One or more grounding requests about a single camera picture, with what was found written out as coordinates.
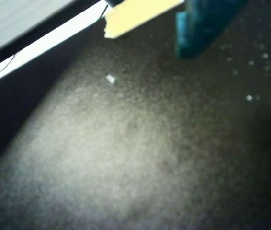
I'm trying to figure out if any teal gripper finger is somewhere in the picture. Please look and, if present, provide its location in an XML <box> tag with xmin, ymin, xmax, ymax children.
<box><xmin>174</xmin><ymin>0</ymin><xmax>248</xmax><ymax>59</ymax></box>

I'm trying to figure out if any beige masking tape piece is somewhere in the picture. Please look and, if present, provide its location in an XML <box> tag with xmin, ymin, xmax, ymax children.
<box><xmin>102</xmin><ymin>0</ymin><xmax>185</xmax><ymax>39</ymax></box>

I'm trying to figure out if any thin dark cable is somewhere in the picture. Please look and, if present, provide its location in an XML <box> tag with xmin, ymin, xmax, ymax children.
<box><xmin>0</xmin><ymin>51</ymin><xmax>21</xmax><ymax>84</ymax></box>

